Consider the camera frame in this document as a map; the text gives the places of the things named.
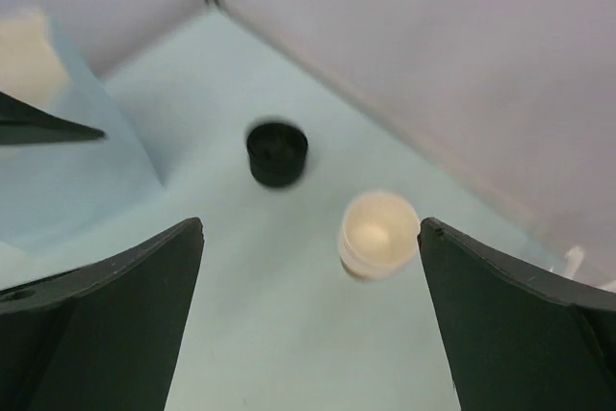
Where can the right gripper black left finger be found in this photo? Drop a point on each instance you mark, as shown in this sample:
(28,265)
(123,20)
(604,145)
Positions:
(105,336)

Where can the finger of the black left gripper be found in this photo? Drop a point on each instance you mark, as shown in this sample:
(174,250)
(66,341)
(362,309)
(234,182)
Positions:
(22,124)

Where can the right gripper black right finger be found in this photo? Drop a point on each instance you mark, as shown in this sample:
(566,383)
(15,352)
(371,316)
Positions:
(517,337)

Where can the light blue paper bag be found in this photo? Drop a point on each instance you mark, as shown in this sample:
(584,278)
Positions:
(52,192)

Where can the stack of brown paper cups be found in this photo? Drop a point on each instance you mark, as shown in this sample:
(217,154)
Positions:
(378,235)

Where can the stack of black lids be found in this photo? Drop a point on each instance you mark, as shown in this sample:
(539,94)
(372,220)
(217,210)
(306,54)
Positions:
(277,152)

